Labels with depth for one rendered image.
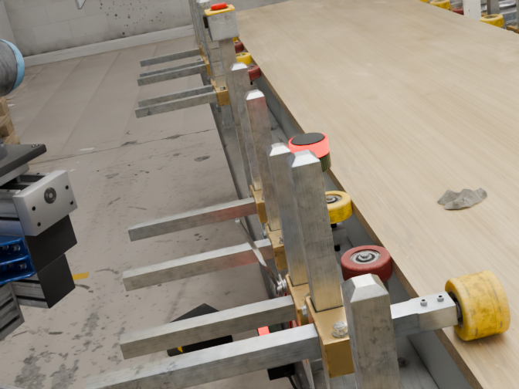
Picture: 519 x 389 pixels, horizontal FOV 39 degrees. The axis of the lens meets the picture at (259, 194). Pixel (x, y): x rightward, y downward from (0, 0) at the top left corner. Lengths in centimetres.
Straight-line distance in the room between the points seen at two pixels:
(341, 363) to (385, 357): 22
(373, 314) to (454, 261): 51
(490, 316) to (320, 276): 21
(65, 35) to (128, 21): 78
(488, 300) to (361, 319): 31
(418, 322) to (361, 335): 28
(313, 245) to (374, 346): 25
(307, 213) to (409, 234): 40
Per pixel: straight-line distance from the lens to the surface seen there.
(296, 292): 118
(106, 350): 286
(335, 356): 89
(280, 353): 92
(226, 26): 181
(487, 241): 121
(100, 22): 919
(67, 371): 282
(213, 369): 92
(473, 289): 94
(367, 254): 118
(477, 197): 134
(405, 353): 144
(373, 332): 67
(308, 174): 86
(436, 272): 113
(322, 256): 90
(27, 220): 156
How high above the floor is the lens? 147
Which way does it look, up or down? 22 degrees down
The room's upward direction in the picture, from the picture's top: 11 degrees counter-clockwise
